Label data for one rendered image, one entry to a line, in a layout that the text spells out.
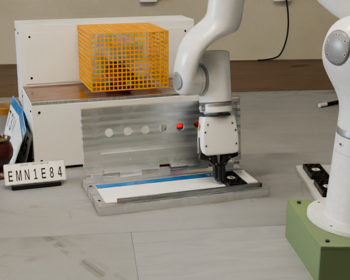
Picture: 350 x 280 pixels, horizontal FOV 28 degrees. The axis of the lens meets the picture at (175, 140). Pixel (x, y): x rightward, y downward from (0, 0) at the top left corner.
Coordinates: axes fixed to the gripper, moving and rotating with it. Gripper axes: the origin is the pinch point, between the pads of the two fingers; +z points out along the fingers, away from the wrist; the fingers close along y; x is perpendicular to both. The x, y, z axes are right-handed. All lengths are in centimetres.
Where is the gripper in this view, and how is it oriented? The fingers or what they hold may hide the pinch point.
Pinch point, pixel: (219, 173)
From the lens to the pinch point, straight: 181.5
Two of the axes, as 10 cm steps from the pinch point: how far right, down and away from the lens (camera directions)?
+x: -3.1, -0.7, 9.5
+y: 9.5, -0.8, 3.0
